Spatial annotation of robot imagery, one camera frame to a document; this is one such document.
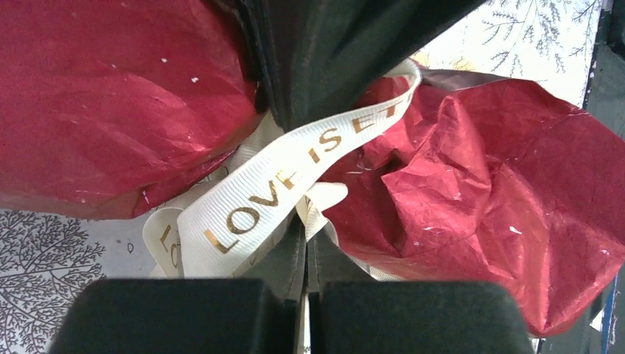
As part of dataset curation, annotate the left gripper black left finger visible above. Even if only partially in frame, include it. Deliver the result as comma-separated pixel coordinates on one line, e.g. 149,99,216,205
49,218,306,353

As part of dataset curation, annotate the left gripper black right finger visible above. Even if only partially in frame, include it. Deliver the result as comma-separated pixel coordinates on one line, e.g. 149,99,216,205
307,231,533,353

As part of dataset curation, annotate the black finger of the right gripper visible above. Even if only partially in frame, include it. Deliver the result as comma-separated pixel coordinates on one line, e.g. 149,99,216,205
218,0,480,131

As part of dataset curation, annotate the cream printed ribbon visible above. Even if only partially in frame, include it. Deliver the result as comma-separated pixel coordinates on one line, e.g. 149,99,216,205
142,58,423,354

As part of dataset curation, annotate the dark red wrapping paper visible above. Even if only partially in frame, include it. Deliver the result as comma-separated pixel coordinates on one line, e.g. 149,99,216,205
1,1,624,336

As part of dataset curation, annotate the floral patterned table mat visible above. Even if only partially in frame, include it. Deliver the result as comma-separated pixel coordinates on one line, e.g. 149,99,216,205
1,1,603,353

